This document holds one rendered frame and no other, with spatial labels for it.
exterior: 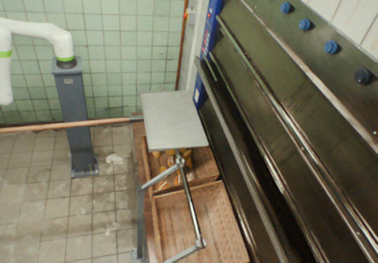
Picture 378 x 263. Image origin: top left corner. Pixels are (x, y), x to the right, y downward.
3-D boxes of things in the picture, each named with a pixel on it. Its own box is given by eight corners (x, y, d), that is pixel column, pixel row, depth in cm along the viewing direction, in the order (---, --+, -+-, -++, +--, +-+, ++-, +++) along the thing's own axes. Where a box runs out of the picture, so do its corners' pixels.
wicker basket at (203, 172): (195, 142, 261) (200, 119, 243) (214, 196, 222) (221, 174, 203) (140, 147, 249) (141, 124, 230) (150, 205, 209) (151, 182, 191)
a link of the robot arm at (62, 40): (66, 49, 222) (62, 25, 210) (78, 57, 216) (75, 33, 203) (50, 54, 214) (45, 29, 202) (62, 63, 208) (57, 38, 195)
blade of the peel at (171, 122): (148, 152, 169) (148, 149, 167) (139, 94, 208) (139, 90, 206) (208, 145, 176) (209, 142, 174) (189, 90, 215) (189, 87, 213)
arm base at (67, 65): (56, 51, 229) (55, 44, 225) (76, 50, 233) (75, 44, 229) (55, 70, 211) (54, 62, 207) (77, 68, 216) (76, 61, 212)
